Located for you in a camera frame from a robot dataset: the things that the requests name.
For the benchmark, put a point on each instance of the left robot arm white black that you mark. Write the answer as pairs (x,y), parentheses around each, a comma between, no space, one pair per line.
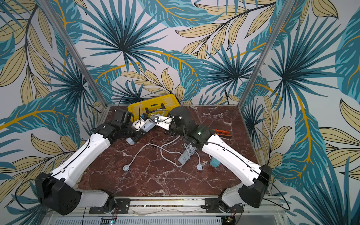
(56,190)

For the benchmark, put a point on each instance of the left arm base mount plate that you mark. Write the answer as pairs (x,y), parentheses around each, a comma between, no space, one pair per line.
(113,206)

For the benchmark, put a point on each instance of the teal power strip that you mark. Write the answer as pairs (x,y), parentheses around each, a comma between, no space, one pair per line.
(214,162)

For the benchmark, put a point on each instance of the white slotted cable duct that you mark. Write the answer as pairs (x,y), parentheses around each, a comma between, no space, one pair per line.
(148,220)

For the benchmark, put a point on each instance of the yellow black toolbox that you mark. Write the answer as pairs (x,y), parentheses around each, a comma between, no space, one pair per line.
(159,105)

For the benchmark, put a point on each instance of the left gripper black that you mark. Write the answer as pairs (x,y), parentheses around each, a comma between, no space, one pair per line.
(139,133)

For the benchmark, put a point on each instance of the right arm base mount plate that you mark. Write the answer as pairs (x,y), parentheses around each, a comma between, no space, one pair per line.
(219,205)

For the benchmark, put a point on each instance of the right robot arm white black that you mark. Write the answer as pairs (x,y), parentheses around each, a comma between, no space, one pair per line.
(254,178)

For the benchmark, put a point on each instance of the aluminium front rail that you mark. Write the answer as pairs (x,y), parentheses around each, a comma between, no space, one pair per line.
(192,206)

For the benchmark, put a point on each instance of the orange handled pliers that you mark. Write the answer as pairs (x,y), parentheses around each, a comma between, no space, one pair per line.
(223,133)

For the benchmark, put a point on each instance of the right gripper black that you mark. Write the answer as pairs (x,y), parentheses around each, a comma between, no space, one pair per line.
(171,129)

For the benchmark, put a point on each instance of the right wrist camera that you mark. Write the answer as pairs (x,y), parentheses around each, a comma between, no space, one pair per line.
(163,122)

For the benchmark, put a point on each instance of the grey white power strip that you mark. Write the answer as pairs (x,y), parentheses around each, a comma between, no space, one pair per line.
(187,154)

